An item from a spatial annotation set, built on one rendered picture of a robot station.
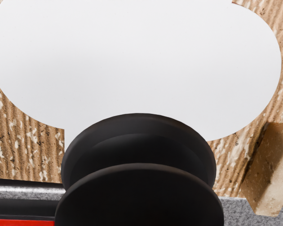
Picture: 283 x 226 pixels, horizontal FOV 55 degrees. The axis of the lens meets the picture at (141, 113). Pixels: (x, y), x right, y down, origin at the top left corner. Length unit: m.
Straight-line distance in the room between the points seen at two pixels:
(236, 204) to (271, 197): 0.08
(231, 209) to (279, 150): 0.11
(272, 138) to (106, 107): 0.10
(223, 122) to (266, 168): 0.04
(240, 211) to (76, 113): 0.18
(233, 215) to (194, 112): 0.14
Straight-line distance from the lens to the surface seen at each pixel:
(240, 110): 0.16
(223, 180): 0.21
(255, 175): 0.20
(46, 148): 0.19
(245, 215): 0.28
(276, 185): 0.18
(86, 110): 0.15
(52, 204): 0.25
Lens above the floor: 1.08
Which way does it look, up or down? 59 degrees down
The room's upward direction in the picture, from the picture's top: 178 degrees clockwise
